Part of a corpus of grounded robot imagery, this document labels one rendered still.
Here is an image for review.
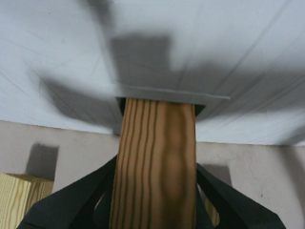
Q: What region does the grey panel wall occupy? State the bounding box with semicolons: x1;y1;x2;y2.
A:
0;0;305;146

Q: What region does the light wooden board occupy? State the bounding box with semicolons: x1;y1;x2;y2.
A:
109;97;196;229

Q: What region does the yellow-green wooden block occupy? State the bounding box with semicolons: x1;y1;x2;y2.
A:
0;173;54;229

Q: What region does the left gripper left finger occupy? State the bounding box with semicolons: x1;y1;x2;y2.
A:
21;155;117;229

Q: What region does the light wooden block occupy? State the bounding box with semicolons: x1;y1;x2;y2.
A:
204;198;220;227

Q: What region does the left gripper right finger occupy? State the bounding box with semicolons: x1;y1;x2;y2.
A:
195;162;287;229

